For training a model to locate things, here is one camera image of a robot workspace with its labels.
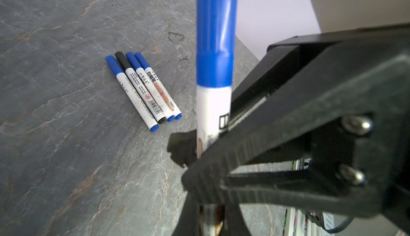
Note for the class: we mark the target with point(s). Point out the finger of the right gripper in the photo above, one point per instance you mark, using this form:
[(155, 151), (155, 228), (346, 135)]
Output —
[(182, 147), (336, 138)]

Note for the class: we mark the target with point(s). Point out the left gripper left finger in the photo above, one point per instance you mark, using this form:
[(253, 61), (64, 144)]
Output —
[(189, 221)]

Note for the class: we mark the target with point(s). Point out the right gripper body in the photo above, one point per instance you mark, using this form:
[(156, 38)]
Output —
[(275, 73)]

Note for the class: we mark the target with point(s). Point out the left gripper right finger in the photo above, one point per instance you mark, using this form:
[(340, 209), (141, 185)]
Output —
[(234, 223)]

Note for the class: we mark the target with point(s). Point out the white marker black ink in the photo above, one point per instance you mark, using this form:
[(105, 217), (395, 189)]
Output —
[(140, 88)]

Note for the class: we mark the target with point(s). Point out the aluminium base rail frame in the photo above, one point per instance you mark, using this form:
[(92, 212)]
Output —
[(297, 224)]

